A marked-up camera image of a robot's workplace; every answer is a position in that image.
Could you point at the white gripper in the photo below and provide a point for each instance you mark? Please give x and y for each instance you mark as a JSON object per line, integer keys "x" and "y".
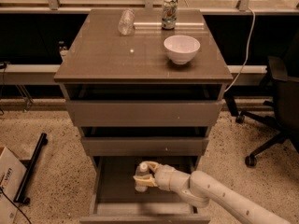
{"x": 165, "y": 176}

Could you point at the blue label plastic water bottle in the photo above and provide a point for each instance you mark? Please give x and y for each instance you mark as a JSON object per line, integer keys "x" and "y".
{"x": 141, "y": 170}

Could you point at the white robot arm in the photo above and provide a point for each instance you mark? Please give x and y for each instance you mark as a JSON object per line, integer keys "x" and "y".
{"x": 198, "y": 188}

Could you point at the grey open bottom drawer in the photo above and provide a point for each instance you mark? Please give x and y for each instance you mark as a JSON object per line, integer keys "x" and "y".
{"x": 116, "y": 201}

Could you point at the grey middle drawer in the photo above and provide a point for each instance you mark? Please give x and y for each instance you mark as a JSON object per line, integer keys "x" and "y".
{"x": 144, "y": 141}

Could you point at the grey three drawer cabinet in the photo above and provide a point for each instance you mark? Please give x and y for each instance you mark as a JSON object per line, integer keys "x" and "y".
{"x": 104, "y": 65}

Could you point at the grey top drawer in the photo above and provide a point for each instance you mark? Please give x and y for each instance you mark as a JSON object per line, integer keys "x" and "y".
{"x": 95, "y": 113}

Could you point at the clear plastic bottle lying down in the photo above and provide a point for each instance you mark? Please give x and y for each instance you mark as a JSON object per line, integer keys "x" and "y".
{"x": 126, "y": 23}

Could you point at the small bottle behind cabinet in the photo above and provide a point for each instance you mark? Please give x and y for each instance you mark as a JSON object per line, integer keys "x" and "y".
{"x": 63, "y": 49}

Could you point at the white ceramic bowl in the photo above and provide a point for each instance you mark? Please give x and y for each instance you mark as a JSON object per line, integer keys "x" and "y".
{"x": 181, "y": 49}

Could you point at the black metal bar stand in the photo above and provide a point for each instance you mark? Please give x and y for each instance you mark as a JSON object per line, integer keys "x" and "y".
{"x": 20, "y": 196}

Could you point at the white cardboard box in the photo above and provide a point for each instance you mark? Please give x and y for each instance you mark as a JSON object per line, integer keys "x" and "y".
{"x": 11, "y": 174}

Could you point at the black office chair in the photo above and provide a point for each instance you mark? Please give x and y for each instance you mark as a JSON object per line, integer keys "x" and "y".
{"x": 282, "y": 74}

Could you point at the green printed drink can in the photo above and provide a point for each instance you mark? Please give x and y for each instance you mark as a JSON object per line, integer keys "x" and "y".
{"x": 169, "y": 14}

